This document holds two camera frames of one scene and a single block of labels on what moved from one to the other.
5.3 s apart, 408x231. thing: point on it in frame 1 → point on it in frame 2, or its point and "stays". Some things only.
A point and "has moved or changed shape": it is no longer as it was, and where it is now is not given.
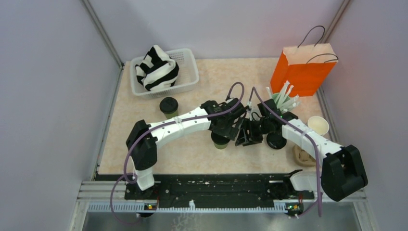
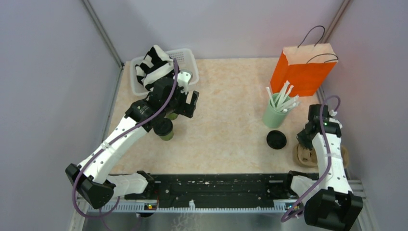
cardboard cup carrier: [302, 157] stays
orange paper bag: [306, 69] stays
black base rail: [218, 190] stays
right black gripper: [242, 138] → [302, 141]
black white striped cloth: [158, 70] stays
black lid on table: [276, 140] stays
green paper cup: [221, 146] has moved or changed shape
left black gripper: [231, 132] → [186, 109]
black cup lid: [219, 139] has moved or changed shape
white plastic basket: [187, 79] stays
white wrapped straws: [284, 101] stays
